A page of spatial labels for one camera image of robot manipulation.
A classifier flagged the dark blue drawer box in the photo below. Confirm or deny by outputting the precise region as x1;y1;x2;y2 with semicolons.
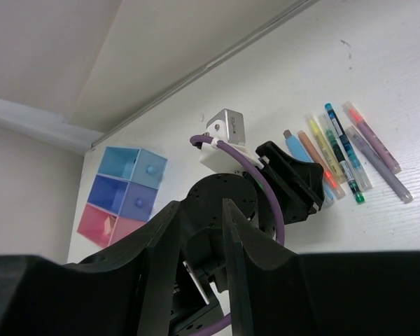
87;175;158;222

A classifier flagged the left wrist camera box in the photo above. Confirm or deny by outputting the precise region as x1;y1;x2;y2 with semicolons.
199;108;264;174

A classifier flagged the light blue utility knife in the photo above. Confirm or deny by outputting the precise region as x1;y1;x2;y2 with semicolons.
283;129;334;207

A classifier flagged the yellow highlighter pen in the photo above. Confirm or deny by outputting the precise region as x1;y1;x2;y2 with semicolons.
305;114;346;183

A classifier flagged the green gel pen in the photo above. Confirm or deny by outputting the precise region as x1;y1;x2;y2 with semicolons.
318;114;365;204

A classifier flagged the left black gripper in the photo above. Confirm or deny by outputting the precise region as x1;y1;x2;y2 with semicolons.
187;139;326;267

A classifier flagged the teal blue pen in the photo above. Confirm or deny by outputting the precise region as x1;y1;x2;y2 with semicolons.
325;103;372;191

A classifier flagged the pink purple highlighter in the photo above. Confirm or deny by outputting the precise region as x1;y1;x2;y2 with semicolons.
342;101;401;174

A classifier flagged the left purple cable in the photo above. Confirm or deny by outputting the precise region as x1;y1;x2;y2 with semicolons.
189;134;286;333

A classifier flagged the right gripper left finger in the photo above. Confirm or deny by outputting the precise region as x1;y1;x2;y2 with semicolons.
0;201;180;335

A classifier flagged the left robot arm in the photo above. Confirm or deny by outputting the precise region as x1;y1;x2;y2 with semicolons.
169;141;325;335

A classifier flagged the pink drawer box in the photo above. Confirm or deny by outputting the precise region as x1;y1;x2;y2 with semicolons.
77;204;146;248

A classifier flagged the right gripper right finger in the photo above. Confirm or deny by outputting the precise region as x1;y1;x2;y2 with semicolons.
223;199;420;335

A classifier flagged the light blue drawer box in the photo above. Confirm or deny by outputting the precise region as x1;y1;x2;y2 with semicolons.
98;146;167;190

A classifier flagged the orange highlighter pen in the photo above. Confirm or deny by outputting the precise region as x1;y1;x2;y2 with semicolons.
297;130;345;200

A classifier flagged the grey purple highlighter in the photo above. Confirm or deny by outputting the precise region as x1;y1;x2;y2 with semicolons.
345;126;413;204

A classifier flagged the beige eraser block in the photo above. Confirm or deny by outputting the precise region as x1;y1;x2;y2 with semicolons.
103;216;117;236

